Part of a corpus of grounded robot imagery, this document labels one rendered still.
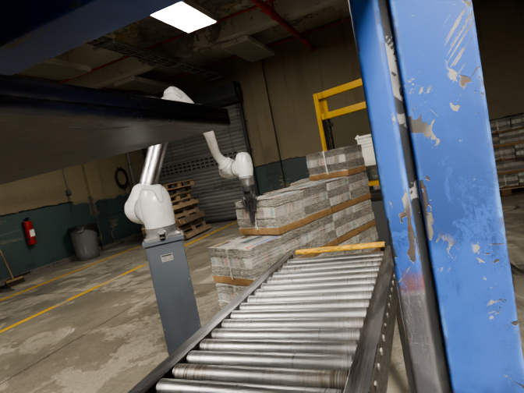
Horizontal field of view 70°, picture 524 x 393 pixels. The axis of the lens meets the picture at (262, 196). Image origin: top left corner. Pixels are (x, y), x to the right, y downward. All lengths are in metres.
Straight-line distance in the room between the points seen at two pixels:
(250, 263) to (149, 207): 0.63
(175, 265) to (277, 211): 0.71
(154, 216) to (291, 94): 7.77
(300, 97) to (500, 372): 9.11
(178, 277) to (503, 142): 6.26
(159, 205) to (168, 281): 0.38
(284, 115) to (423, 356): 9.19
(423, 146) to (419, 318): 0.13
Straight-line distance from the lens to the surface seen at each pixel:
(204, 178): 10.41
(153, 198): 1.94
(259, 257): 2.16
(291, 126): 9.38
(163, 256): 1.94
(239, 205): 2.49
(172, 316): 2.02
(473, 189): 0.31
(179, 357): 1.11
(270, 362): 0.99
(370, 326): 1.06
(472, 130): 0.30
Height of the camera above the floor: 1.25
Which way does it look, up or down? 4 degrees down
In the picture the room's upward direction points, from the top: 11 degrees counter-clockwise
